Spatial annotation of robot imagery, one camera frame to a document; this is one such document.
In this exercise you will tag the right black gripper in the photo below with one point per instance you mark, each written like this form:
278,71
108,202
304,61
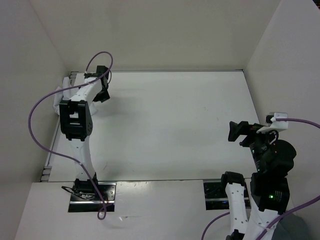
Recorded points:
235,129

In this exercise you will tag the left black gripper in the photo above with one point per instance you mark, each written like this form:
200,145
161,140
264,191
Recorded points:
103,97

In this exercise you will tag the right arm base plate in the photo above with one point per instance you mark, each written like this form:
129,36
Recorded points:
215,197

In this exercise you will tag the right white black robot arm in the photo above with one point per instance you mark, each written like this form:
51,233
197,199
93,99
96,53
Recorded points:
269,188

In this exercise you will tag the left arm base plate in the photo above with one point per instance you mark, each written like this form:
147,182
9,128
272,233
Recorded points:
86,203

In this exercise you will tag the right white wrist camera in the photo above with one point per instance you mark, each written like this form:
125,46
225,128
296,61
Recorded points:
275,122

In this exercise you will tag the white skirt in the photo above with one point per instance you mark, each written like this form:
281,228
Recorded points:
66,95

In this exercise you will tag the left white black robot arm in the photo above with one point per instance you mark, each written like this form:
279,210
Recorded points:
77,125

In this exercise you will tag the grey cloth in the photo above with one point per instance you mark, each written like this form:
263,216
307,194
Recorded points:
292,227

